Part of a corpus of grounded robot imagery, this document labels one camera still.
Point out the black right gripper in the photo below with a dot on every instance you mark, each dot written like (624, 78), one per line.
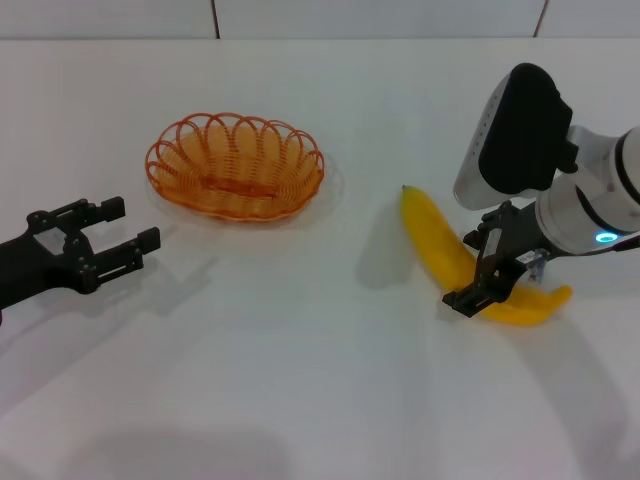
(510, 240)

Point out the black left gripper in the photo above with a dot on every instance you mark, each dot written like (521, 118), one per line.
(35, 265)

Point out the yellow banana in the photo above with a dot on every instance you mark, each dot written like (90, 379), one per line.
(435, 235)

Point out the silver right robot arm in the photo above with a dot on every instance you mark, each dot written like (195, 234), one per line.
(575, 200)

